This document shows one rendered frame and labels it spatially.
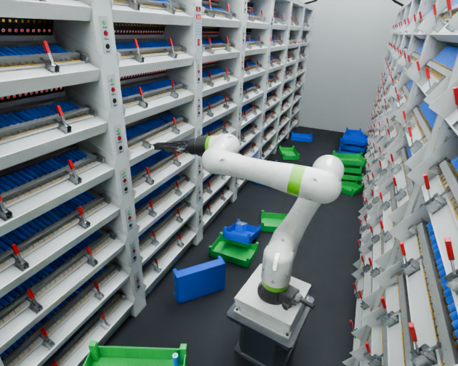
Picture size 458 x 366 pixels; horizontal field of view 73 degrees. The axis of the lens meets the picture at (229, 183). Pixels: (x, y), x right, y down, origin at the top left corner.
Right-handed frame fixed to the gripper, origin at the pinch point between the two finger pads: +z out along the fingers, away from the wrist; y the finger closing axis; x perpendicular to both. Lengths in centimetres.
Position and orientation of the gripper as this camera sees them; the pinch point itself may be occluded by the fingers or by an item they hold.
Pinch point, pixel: (161, 146)
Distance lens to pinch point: 153.1
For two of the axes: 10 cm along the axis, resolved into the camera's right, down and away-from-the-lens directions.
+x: -1.2, -9.2, -3.8
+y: 3.9, -4.0, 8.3
